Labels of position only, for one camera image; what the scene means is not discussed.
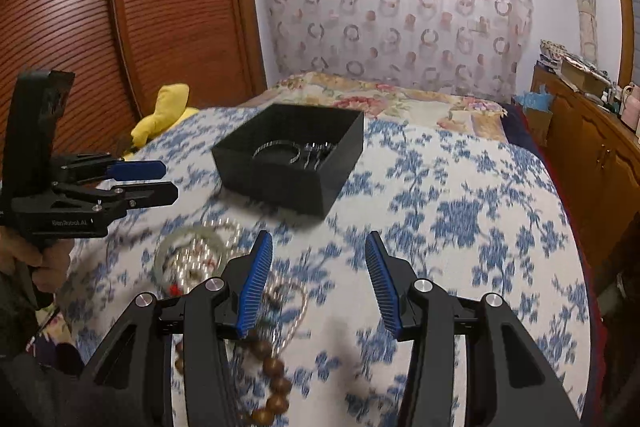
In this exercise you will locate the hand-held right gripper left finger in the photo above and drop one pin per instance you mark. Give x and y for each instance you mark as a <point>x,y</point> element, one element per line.
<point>256,279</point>

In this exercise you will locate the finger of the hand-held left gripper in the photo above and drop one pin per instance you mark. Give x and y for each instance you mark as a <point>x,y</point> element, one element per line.
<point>155,194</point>
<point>140,170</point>

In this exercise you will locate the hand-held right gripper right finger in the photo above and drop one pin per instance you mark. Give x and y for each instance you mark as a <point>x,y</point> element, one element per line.
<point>382,279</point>

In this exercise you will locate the pale jade bangle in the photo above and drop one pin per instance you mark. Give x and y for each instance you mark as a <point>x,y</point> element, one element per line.
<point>161,252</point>

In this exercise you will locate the black jewelry box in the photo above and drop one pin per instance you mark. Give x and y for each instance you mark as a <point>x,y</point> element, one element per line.
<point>280,189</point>

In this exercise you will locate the person's left forearm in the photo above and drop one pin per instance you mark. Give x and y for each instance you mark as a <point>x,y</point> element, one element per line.
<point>35,387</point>

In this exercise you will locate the person's left hand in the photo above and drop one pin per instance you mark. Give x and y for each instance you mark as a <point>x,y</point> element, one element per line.
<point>56,271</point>

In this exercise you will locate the yellow plush toy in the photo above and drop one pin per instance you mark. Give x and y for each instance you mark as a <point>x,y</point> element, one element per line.
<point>167,107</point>

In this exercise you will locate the blue floral cloth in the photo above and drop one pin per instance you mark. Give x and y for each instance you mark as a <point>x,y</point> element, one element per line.
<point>450,217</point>

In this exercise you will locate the brown slatted wooden wardrobe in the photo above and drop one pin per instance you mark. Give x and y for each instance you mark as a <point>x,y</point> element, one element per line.
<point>125,7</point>

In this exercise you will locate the beige rose-patterned bedspread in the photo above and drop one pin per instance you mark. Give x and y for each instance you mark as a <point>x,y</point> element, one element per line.
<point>400,99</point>

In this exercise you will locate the dark blue blanket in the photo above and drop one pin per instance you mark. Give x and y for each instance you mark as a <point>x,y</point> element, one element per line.
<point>520,127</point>

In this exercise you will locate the cardboard box with blue bag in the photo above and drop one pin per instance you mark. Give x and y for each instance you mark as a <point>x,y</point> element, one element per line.
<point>537,117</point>

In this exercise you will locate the wooden sideboard cabinet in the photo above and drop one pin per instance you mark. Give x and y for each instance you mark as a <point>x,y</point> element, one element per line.
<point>590,157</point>

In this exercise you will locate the open cardboard box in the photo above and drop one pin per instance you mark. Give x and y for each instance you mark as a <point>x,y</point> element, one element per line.
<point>582,79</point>

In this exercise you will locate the pink thermos jug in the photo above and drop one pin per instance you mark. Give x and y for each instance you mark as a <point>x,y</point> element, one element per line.
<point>631,107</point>

